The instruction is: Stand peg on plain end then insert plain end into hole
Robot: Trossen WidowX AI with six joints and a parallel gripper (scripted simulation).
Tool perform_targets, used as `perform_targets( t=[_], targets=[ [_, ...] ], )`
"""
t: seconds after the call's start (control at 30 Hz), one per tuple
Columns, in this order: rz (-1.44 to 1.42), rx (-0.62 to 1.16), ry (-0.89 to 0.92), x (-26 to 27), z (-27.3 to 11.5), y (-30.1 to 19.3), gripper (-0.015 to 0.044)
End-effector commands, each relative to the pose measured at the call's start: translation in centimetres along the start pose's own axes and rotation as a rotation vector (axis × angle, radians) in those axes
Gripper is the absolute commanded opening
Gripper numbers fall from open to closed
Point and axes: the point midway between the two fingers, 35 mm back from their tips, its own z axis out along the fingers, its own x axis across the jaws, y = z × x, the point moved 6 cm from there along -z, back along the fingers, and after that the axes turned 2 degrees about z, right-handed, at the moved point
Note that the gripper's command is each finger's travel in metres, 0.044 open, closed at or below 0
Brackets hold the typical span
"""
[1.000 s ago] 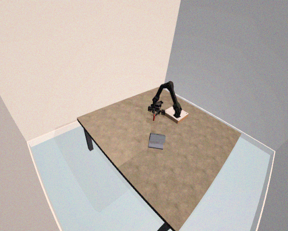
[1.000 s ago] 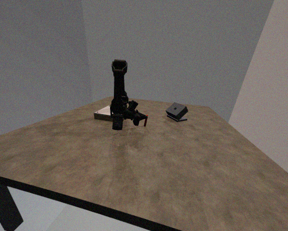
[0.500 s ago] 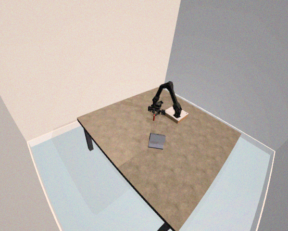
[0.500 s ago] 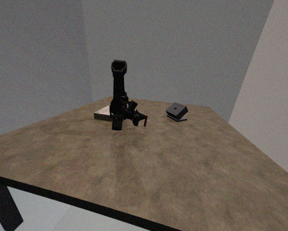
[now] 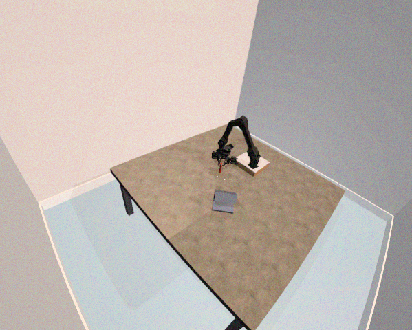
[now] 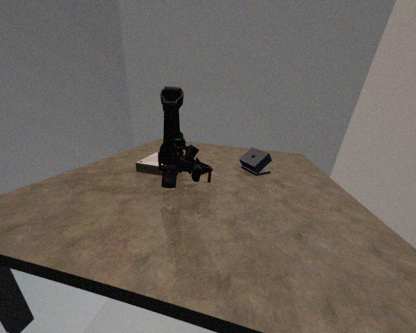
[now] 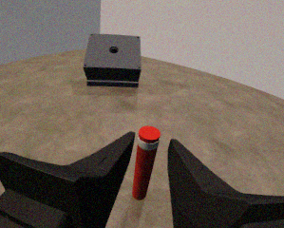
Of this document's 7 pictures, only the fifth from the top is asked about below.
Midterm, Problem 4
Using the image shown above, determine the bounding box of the dark grey sloped panel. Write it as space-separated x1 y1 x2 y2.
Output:
212 190 237 214

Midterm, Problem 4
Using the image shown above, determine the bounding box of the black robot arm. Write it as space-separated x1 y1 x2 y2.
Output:
216 116 261 169

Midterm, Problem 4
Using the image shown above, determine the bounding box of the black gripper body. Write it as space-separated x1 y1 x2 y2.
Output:
212 151 237 164

